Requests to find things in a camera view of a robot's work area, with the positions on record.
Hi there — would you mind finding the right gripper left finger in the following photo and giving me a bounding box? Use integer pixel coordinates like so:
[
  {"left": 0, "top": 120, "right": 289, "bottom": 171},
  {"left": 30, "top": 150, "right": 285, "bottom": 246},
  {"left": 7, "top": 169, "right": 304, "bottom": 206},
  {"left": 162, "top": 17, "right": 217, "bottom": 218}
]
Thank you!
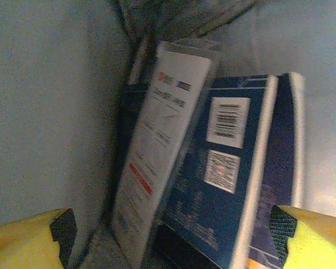
[{"left": 0, "top": 207, "right": 78, "bottom": 269}]

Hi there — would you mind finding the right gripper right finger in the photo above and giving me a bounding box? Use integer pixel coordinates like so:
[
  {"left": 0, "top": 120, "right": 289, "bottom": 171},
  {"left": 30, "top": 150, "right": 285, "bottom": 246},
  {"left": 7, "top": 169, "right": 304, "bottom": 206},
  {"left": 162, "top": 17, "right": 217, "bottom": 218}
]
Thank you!
[{"left": 268, "top": 204, "right": 336, "bottom": 269}]

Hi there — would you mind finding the blue book with barcode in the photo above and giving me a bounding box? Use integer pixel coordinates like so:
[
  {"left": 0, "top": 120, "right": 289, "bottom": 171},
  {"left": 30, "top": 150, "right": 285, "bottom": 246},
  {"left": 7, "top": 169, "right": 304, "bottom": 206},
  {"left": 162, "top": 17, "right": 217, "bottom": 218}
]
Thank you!
[{"left": 153, "top": 74, "right": 279, "bottom": 269}]

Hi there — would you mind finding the white packaged stationery set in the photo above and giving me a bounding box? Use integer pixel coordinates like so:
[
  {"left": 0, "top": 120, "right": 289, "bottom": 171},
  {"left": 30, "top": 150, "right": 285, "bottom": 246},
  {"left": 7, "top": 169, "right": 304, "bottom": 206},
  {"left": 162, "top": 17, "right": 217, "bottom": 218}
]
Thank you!
[{"left": 102, "top": 40, "right": 222, "bottom": 267}]

